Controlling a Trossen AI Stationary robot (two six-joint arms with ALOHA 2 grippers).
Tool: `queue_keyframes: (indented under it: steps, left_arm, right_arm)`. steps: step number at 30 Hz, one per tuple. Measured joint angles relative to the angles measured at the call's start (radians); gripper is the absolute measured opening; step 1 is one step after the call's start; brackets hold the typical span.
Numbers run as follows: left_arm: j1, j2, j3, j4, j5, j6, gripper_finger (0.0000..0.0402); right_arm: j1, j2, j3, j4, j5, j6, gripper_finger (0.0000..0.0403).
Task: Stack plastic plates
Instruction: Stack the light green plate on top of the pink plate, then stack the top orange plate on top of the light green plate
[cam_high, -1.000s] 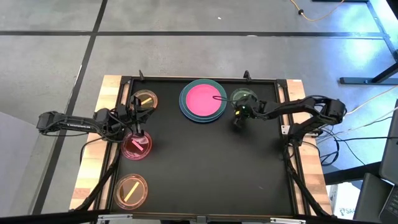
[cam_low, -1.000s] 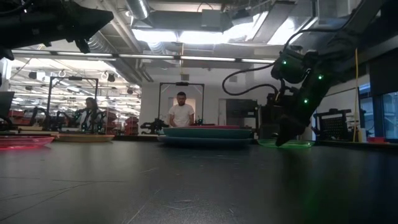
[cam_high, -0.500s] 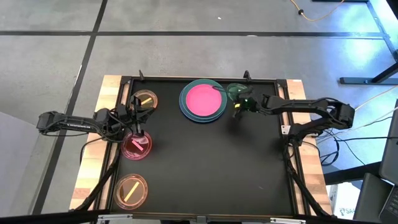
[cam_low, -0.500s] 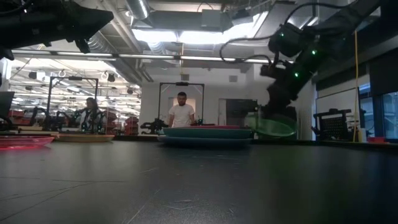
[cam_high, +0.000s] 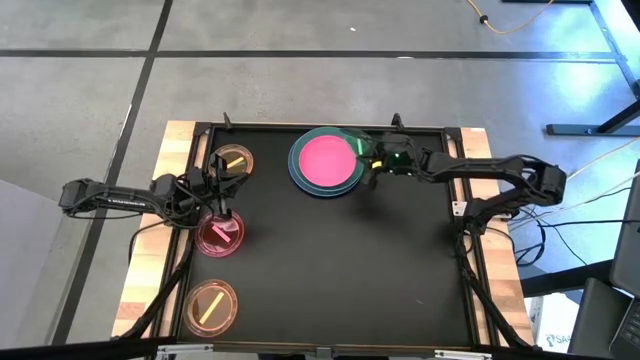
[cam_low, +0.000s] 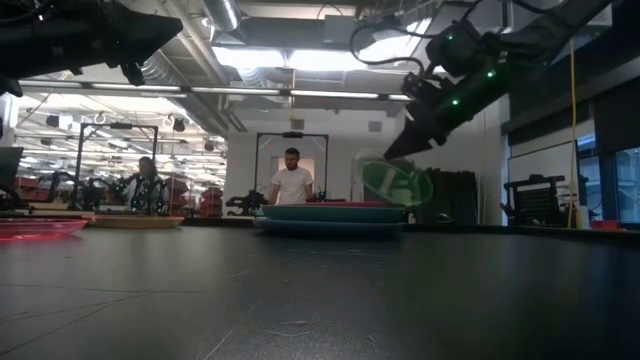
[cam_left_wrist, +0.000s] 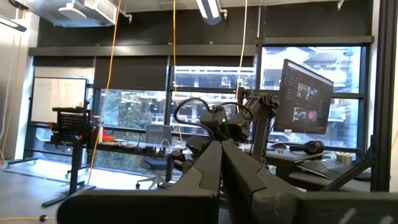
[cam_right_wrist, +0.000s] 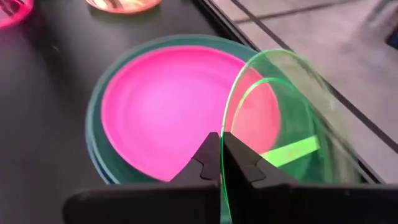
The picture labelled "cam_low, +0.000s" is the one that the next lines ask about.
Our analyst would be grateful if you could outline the person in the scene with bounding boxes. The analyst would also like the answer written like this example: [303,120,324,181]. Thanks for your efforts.
[124,155,169,214]
[267,146,317,206]

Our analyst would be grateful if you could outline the cream plastic plate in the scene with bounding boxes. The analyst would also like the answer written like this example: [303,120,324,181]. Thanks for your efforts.
[85,214,186,230]

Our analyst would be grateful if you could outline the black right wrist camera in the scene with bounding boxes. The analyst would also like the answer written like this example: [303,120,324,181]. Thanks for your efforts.
[424,18,501,77]

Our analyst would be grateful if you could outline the dark monitor screen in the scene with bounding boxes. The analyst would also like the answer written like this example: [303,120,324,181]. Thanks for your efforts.
[0,146,25,197]

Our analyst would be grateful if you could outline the black cabinet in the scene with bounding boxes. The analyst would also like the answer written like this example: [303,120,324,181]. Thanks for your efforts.
[416,168,480,226]

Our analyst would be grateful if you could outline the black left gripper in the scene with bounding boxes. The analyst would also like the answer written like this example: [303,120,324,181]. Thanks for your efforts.
[0,0,184,97]

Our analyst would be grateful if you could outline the small transparent green plastic plate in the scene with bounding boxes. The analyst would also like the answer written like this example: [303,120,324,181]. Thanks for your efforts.
[358,156,435,208]

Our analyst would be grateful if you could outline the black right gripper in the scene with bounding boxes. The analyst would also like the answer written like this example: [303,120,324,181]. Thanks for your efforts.
[383,62,507,162]

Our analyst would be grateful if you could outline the long ceiling light strip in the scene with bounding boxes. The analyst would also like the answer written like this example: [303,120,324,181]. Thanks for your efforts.
[18,80,414,102]

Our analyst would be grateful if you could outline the red storage bins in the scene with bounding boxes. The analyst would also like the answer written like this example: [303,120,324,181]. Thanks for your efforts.
[199,186,225,217]

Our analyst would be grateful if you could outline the black pegboard cart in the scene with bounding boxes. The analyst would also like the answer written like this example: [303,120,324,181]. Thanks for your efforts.
[501,173,567,227]

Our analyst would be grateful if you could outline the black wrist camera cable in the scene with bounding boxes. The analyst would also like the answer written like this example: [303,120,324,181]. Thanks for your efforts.
[348,20,454,69]

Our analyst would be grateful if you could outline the pink plastic plate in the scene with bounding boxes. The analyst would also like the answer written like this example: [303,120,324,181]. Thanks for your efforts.
[304,200,397,208]

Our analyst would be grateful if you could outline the transparent red plastic plate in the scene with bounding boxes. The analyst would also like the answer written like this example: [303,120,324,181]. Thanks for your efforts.
[0,217,89,242]

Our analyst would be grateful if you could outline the large teal plastic plate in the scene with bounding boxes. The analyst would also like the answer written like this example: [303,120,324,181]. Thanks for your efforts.
[261,203,407,224]

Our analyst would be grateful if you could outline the black station frame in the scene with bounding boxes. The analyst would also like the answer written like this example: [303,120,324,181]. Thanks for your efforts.
[73,121,160,212]
[253,131,330,206]

